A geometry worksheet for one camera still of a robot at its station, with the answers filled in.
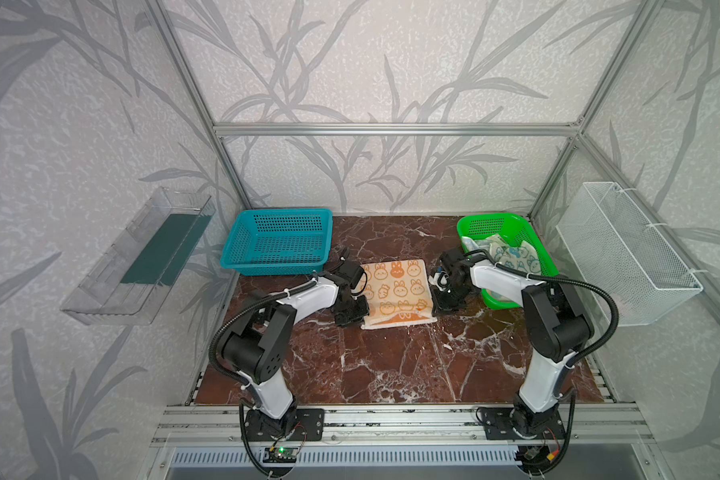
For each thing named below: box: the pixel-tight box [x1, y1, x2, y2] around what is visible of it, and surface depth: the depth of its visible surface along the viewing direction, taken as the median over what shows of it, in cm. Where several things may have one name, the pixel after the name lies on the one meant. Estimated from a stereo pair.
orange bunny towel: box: [352, 259, 438, 329], surface depth 99 cm
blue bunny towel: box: [461, 234, 542, 275], surface depth 103 cm
